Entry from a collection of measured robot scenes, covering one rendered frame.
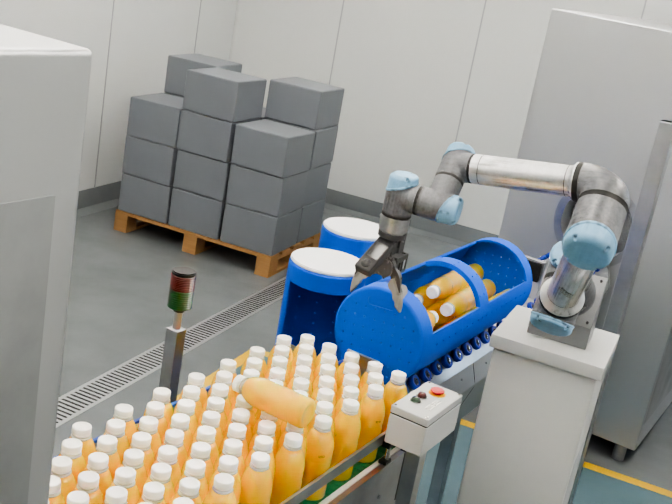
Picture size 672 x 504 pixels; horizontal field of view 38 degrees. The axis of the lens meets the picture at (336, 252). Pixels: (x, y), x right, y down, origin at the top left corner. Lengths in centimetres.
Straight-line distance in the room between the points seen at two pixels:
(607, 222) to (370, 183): 596
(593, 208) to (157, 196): 468
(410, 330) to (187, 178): 397
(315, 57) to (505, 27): 160
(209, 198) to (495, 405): 387
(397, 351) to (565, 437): 53
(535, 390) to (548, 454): 19
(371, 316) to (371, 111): 541
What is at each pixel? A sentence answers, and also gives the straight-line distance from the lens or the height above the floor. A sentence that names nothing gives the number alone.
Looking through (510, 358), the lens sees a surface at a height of 109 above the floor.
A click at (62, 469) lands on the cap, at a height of 109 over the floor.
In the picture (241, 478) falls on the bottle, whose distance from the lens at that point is 207.
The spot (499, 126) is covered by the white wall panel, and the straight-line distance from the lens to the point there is 775.
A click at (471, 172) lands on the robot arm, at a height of 163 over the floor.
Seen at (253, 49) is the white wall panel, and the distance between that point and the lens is 847.
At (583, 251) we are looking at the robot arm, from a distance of 227.
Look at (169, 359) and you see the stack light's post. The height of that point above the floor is 102.
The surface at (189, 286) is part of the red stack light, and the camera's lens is 250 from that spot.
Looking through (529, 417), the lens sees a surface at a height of 94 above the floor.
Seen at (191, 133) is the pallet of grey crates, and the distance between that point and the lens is 643.
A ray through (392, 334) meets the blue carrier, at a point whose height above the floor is 111.
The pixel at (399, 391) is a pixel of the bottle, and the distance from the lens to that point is 253.
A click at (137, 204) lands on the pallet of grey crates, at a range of 674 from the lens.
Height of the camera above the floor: 210
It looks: 17 degrees down
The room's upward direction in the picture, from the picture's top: 10 degrees clockwise
